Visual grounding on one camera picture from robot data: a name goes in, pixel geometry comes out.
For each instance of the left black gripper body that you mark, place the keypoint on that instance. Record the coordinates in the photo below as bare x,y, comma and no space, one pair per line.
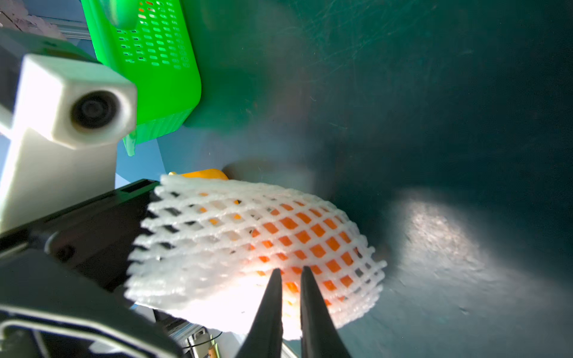
62,282

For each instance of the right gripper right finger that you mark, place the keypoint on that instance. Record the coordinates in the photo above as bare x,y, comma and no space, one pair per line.
319,335

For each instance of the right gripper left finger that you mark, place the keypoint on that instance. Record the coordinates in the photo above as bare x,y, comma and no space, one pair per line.
265,336

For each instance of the netted orange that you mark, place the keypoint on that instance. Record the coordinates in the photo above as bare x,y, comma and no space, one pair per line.
209,247

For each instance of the yellow plastic tray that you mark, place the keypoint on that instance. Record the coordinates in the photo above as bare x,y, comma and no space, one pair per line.
204,174

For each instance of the left green plastic basket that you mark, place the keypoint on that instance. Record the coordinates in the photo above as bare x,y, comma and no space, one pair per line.
156,55

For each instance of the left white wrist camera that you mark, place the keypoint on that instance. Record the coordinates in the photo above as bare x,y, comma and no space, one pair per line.
67,121

